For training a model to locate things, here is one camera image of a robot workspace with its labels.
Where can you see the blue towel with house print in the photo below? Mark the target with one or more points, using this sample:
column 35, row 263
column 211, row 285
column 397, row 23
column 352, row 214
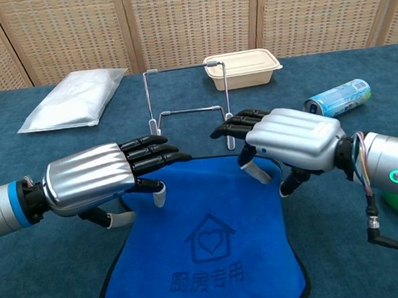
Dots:
column 196, row 198

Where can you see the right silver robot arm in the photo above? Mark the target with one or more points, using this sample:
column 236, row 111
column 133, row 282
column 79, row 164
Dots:
column 390, row 158

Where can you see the beige lidded lunch box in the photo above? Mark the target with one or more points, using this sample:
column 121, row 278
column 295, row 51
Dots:
column 248, row 74

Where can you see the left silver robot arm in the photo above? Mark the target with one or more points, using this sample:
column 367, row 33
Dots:
column 0, row 210

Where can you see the light blue drink can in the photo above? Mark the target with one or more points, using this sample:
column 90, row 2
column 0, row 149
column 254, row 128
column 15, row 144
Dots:
column 345, row 96

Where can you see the white plastic zip bag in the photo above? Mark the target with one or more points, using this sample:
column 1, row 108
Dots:
column 71, row 101

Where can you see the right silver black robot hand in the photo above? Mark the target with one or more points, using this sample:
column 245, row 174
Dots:
column 296, row 136

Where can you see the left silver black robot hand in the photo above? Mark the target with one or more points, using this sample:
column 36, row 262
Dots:
column 89, row 177

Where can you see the teal tablecloth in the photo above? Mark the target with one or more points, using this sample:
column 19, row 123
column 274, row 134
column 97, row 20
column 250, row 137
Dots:
column 38, row 277

